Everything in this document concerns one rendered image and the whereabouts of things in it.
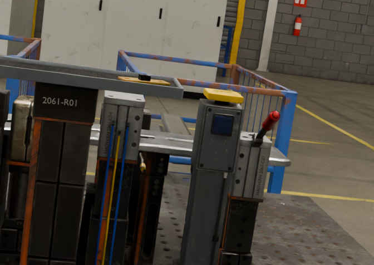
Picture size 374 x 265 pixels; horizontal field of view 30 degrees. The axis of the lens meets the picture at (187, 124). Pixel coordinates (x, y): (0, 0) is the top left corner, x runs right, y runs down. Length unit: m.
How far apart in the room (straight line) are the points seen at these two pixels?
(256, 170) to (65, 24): 8.02
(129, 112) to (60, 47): 8.02
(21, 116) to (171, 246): 0.61
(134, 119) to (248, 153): 0.23
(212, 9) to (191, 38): 0.48
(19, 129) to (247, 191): 0.45
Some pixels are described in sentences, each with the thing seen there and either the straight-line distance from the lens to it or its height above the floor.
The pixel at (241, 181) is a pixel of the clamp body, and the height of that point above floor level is 0.98.
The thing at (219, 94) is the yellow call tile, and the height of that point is 1.16.
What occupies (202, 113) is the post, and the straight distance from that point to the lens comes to 1.15.
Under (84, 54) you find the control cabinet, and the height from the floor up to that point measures 0.43.
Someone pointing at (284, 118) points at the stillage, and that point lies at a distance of 3.40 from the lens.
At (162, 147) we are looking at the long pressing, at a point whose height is 1.00.
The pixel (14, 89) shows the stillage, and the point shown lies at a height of 0.79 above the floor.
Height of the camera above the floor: 1.30
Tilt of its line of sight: 10 degrees down
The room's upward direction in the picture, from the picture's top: 8 degrees clockwise
